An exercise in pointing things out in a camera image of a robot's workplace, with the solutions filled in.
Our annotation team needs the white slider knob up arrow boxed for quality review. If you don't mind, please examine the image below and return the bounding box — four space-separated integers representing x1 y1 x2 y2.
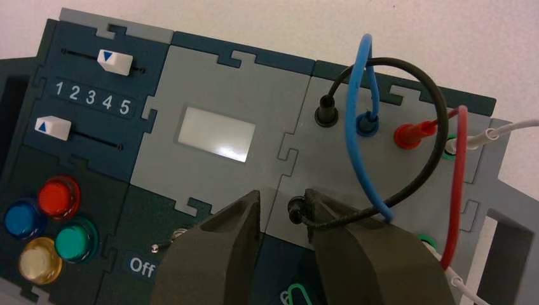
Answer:
34 116 72 142

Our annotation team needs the blue round push button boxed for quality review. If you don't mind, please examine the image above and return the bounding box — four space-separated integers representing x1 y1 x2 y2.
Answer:
3 199 44 240

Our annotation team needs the white banana plug wire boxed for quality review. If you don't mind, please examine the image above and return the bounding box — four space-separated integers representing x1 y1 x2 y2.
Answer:
421 118 539 305

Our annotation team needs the grey and teal task board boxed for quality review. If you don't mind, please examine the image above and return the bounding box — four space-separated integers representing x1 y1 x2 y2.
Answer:
0 7 539 305

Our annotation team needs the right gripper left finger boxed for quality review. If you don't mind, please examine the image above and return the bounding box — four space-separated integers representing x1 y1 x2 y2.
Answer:
151 190 263 305

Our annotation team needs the yellow round push button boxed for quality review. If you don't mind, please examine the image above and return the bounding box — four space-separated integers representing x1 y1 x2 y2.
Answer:
17 236 64 286

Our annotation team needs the white rectangular display screen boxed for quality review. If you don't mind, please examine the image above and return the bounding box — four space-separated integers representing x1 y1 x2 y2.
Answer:
177 105 257 164

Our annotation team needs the red banana plug wire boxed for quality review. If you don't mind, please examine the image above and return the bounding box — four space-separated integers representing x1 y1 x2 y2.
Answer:
393 104 470 271

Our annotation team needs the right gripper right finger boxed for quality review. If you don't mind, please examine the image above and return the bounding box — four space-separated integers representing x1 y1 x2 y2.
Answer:
304 189 456 305

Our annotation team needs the small metal toggle switch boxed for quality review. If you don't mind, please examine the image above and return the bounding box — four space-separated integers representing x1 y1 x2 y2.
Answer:
152 227 189 254

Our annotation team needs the white slider knob down arrow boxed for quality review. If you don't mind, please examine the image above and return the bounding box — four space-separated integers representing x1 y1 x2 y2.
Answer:
97 48 134 77

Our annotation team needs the blue banana plug wire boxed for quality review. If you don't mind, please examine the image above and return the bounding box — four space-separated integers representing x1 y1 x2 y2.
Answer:
345 33 396 224

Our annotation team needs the green paper clip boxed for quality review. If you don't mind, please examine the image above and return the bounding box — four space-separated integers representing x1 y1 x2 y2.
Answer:
285 283 315 305

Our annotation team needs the black banana plug wire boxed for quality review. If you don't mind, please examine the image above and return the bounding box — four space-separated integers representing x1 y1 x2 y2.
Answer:
287 57 450 232

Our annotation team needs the green banana socket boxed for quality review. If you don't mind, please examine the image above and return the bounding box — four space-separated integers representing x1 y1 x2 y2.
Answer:
441 133 461 161
416 234 439 254

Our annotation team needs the green round push button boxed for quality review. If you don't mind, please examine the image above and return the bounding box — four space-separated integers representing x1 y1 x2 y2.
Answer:
54 218 100 264

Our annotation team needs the red round push button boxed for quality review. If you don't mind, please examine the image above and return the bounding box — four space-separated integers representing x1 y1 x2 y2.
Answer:
37 175 82 221

